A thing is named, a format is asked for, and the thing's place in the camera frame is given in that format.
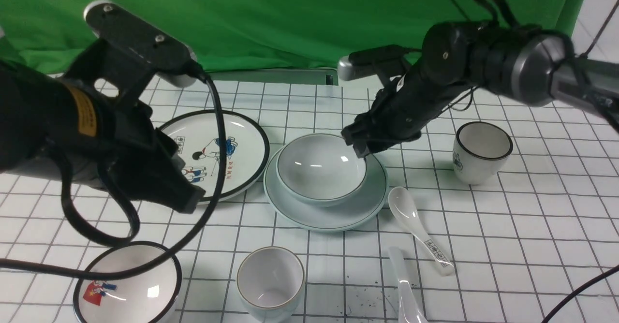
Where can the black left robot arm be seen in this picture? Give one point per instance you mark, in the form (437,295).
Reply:
(30,113)

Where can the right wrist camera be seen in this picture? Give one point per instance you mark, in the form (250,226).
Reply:
(386,62)

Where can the cartoon bowl with black rim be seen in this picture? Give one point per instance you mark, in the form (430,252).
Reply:
(147,298)

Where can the plain pale green plate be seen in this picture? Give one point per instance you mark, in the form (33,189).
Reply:
(343,216)

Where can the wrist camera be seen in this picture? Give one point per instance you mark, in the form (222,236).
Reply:
(386,62)
(141,40)

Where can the pale green shallow bowl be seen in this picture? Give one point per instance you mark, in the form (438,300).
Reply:
(320,169)

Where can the white spoon with label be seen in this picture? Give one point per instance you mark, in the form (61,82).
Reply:
(403,208)

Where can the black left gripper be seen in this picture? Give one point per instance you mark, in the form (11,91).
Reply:
(110,138)

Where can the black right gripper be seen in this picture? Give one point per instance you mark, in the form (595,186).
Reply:
(397,115)

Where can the cartoon plate with black rim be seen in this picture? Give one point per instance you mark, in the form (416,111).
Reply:
(246,144)

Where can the pale green cup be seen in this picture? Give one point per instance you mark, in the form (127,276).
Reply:
(271,283)

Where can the plain white ceramic spoon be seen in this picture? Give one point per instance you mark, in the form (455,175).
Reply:
(408,310)

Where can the green backdrop cloth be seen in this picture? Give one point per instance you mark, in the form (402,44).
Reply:
(245,34)

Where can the white cup with black rim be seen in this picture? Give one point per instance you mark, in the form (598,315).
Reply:
(480,150)

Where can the dark green metal bar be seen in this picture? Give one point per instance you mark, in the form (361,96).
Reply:
(302,76)

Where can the white checkered table mat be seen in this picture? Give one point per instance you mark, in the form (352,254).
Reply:
(506,251)

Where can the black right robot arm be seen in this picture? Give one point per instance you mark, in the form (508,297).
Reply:
(528,64)

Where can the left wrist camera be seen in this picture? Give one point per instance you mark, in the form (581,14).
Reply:
(141,40)

